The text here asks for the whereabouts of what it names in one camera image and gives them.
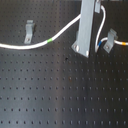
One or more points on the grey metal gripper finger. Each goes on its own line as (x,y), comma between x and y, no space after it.
(82,43)

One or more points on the grey cable clip right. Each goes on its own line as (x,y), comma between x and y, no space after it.
(112,36)

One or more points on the grey cable clip left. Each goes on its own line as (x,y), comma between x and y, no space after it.
(29,31)

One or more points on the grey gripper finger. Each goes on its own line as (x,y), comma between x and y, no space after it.
(97,6)

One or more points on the grey cable clip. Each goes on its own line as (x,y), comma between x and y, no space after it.
(112,36)
(29,31)

